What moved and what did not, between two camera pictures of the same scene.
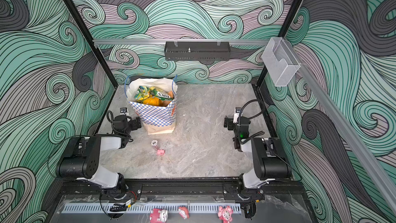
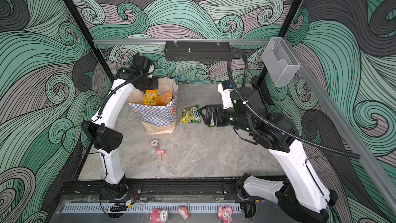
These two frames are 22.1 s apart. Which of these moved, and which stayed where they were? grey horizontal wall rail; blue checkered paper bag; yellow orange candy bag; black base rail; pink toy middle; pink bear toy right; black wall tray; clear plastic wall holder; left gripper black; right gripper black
Moved: right gripper black; left gripper black
Stayed: black base rail; pink toy middle; yellow orange candy bag; clear plastic wall holder; blue checkered paper bag; black wall tray; grey horizontal wall rail; pink bear toy right
